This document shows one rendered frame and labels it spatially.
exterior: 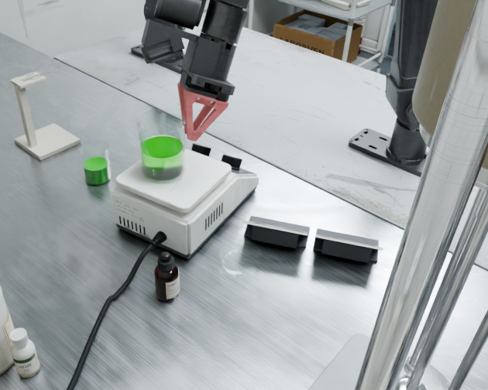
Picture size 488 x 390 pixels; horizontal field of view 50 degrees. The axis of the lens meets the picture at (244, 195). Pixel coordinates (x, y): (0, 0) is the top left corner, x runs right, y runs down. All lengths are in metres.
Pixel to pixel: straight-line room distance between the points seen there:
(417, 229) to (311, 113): 0.92
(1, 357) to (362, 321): 0.41
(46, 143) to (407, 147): 0.62
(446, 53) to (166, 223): 0.52
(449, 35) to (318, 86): 0.98
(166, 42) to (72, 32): 1.60
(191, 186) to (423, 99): 0.49
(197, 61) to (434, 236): 0.63
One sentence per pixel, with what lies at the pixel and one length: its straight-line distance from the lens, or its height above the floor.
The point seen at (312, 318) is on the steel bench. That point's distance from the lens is 0.67.
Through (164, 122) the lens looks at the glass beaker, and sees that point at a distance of 0.72.
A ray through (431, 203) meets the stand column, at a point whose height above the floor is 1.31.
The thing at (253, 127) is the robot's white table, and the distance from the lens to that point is 1.01.
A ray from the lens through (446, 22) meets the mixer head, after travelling 0.23.
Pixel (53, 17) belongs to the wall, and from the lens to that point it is 2.30.
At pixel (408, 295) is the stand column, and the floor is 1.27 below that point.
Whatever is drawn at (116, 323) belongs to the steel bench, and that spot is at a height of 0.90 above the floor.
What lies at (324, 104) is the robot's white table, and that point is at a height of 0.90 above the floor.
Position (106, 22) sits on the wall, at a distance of 2.46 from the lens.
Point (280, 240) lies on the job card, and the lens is 0.74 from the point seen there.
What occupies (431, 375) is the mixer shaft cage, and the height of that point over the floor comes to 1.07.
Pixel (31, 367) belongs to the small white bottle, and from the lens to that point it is 0.62.
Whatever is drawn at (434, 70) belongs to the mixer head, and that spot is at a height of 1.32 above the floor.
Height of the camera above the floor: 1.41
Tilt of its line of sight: 37 degrees down
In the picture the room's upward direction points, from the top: 4 degrees clockwise
